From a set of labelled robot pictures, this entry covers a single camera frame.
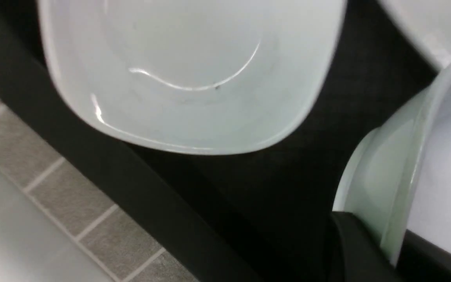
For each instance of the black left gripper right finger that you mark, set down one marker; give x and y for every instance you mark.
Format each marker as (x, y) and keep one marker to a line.
(422, 261)

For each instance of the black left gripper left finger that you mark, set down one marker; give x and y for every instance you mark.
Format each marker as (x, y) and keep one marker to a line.
(354, 250)

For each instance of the small white bowl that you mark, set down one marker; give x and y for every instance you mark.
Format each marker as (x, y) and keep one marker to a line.
(398, 178)
(196, 77)

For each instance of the large white square plate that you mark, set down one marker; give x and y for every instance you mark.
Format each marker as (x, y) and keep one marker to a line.
(427, 26)

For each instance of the black serving tray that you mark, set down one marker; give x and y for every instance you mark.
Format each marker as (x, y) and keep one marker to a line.
(263, 216)

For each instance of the grey checked tablecloth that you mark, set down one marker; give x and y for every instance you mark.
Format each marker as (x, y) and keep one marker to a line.
(92, 221)

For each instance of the large white plastic tub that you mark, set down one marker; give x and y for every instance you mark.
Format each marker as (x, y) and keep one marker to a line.
(33, 249)

